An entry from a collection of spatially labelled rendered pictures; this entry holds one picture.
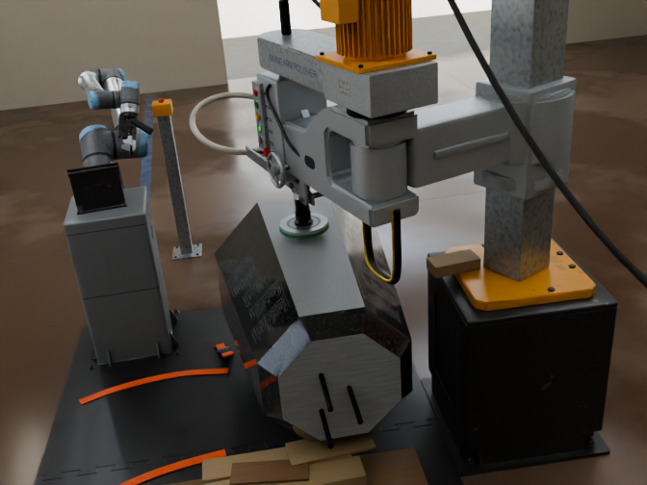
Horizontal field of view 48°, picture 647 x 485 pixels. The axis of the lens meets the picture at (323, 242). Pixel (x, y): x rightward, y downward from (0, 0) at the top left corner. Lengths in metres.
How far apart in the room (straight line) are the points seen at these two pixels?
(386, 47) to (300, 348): 1.08
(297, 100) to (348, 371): 1.07
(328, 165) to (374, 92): 0.51
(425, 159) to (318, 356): 0.79
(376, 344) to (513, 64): 1.11
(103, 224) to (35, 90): 6.28
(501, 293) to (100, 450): 1.92
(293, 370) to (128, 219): 1.44
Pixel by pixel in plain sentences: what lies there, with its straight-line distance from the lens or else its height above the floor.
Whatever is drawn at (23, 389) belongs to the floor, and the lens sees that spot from 4.19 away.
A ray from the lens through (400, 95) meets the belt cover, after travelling 2.27.
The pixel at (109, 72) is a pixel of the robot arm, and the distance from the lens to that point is 4.44.
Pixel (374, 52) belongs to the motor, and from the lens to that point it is 2.29.
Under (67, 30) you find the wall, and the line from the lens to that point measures 9.74.
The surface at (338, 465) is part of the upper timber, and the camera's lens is 2.93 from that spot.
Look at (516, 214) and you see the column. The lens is 2.89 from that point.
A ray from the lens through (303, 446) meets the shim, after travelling 3.01.
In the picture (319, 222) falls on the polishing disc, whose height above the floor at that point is 0.92.
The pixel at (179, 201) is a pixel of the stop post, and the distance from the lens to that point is 5.01.
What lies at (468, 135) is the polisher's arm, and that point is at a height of 1.44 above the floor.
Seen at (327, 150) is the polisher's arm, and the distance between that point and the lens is 2.62.
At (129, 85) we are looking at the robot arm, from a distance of 3.79.
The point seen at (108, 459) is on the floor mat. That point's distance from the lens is 3.54.
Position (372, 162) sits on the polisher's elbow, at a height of 1.43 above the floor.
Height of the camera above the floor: 2.26
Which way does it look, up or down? 26 degrees down
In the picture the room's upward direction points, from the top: 4 degrees counter-clockwise
